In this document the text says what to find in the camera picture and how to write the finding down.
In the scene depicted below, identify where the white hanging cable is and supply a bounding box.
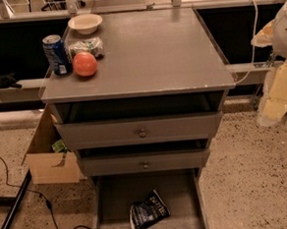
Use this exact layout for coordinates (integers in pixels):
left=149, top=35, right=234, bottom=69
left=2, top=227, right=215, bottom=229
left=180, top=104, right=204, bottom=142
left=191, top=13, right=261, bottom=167
left=229, top=0, right=264, bottom=86

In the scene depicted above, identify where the grey drawer cabinet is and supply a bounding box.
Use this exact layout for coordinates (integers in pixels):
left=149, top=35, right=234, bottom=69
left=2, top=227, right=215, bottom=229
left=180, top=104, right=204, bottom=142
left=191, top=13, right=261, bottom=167
left=33, top=3, right=247, bottom=229

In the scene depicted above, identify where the red apple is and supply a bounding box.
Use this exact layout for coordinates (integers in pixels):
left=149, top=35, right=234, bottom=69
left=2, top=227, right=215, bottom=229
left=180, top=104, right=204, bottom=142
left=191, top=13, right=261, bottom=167
left=73, top=51, right=98, bottom=78

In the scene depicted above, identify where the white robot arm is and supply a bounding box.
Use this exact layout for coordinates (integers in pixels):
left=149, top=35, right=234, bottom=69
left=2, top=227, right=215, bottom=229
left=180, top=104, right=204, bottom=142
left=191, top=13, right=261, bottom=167
left=251, top=1, right=287, bottom=127

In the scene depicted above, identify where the green packet in box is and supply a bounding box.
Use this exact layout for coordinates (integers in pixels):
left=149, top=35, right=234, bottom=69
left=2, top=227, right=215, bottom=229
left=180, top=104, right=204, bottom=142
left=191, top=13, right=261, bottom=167
left=51, top=139, right=69, bottom=153

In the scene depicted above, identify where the blue soda can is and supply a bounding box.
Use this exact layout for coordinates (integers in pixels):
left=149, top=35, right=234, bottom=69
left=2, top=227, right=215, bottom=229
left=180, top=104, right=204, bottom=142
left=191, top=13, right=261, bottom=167
left=42, top=34, right=73, bottom=76

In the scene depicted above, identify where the grey open bottom drawer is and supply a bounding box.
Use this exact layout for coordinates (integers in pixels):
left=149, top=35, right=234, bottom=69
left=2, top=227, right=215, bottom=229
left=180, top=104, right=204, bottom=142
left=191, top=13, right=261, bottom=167
left=92, top=169, right=209, bottom=229

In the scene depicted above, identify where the grey top drawer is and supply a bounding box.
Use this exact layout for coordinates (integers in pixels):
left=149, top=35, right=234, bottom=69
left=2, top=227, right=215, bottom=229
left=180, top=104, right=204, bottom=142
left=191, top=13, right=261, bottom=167
left=56, top=112, right=222, bottom=151

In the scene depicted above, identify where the grey middle drawer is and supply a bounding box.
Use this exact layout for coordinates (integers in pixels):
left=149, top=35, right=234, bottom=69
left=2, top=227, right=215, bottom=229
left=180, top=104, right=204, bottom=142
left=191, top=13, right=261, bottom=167
left=77, top=149, right=210, bottom=177

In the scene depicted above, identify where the black floor cable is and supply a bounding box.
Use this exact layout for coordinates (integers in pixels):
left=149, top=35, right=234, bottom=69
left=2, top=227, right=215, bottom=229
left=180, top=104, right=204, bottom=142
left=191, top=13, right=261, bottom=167
left=0, top=147, right=93, bottom=229

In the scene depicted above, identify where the white bowl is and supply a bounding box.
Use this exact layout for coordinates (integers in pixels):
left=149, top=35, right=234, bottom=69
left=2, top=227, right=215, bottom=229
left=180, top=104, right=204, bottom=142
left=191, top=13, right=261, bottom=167
left=68, top=14, right=102, bottom=35

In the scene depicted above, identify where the black object on ledge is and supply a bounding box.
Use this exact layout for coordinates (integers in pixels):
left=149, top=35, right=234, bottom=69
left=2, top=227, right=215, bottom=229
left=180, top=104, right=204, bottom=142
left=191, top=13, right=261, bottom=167
left=0, top=73, right=23, bottom=89

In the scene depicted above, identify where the metal railing frame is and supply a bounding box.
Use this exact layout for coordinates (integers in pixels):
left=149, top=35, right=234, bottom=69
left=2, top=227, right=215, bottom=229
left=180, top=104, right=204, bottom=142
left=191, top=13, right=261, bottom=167
left=0, top=0, right=287, bottom=24

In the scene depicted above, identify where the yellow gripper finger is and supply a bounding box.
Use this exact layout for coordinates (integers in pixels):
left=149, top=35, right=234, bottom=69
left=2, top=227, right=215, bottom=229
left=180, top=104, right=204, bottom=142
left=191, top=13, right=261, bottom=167
left=251, top=21, right=274, bottom=48
left=257, top=60, right=287, bottom=127

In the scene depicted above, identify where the black metal floor bar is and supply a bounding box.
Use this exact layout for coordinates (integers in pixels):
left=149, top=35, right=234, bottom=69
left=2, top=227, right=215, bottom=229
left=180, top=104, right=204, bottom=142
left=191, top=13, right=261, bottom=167
left=0, top=172, right=31, bottom=229

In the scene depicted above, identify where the cardboard box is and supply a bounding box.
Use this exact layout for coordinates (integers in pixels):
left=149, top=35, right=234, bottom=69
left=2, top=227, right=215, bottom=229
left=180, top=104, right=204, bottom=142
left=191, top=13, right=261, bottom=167
left=26, top=107, right=81, bottom=185

